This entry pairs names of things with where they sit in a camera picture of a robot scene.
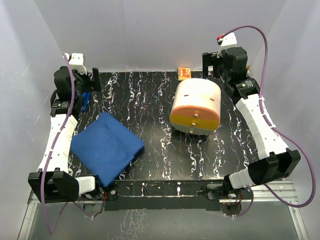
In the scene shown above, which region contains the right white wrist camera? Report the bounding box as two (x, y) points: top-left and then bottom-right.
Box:
(217, 32), (237, 58)

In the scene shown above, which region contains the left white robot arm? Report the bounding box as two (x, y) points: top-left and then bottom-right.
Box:
(28, 66), (104, 204)

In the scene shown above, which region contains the pink cylindrical tissue phantom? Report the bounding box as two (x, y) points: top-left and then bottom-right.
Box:
(169, 78), (221, 135)

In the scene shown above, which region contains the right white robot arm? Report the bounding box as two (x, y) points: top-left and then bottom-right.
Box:
(202, 47), (301, 199)

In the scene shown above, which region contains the small orange circuit board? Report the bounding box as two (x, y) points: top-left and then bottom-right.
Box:
(177, 67), (192, 81)

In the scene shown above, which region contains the aluminium frame extrusion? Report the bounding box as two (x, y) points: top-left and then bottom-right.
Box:
(18, 180), (309, 240)

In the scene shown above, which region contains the small blue plastic clip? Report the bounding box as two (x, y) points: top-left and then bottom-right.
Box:
(80, 92), (91, 112)

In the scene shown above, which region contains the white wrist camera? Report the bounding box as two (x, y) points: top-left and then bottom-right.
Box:
(217, 32), (237, 58)
(69, 53), (87, 75)

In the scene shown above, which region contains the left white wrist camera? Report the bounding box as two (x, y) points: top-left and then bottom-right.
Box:
(69, 53), (87, 75)

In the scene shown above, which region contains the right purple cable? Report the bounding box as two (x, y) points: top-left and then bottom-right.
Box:
(219, 24), (317, 218)

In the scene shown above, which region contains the blue surgical drape cloth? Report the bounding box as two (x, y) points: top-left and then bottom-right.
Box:
(70, 112), (145, 187)

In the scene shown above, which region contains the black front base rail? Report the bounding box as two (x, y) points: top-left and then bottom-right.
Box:
(74, 178), (254, 212)

